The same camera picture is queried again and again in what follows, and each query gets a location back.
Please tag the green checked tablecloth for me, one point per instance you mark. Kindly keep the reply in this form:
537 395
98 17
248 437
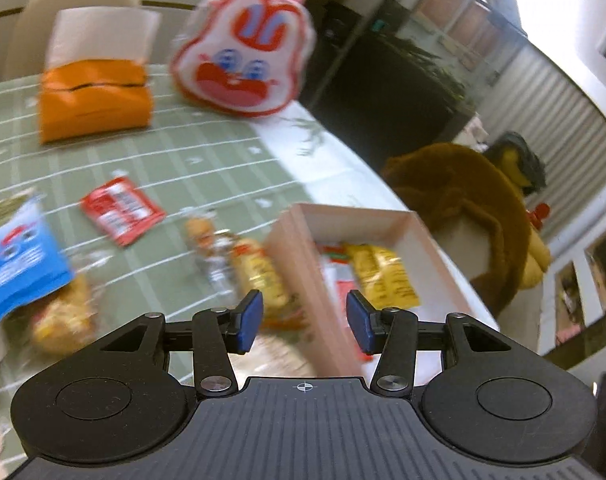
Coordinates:
208 160

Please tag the clear bread packet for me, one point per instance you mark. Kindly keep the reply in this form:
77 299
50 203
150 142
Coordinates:
63 315

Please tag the white leaf print tablecloth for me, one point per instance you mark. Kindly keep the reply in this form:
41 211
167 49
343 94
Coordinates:
343 170

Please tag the blue seaweed snack packet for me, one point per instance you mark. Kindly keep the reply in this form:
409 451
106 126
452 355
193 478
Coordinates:
18 265

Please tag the pink cardboard box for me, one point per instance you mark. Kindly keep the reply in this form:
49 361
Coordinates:
303 260

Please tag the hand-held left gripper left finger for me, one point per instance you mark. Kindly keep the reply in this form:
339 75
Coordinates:
248 322

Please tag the metal rack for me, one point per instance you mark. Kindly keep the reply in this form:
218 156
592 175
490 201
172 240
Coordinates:
463 0

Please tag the small clear wrapped snack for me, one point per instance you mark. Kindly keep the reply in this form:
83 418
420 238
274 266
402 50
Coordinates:
219 267

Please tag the red white cartoon face pillow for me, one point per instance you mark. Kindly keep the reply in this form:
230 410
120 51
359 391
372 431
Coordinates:
243 55

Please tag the green plant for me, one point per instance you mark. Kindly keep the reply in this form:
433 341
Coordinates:
428 57

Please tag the black cabinet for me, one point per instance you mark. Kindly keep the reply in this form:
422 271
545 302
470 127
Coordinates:
378 95

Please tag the red and white packet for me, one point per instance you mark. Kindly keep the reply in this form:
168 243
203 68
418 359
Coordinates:
340 280

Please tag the yellow rice cracker packet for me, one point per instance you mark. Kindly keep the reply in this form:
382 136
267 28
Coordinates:
257 272

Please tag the brown plush toy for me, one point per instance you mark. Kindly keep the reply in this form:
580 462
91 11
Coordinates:
463 195

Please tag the white tissue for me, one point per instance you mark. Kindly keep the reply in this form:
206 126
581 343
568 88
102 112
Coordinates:
100 32

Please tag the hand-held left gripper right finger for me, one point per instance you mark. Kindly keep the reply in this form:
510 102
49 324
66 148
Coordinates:
359 321

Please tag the white shelf unit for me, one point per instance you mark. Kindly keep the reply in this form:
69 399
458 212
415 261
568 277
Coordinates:
583 270

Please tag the small red object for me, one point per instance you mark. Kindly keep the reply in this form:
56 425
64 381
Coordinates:
538 214

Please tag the red snack packet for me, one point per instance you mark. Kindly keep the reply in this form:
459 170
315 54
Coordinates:
120 210

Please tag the orange tissue box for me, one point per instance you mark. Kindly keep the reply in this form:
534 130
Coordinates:
95 100

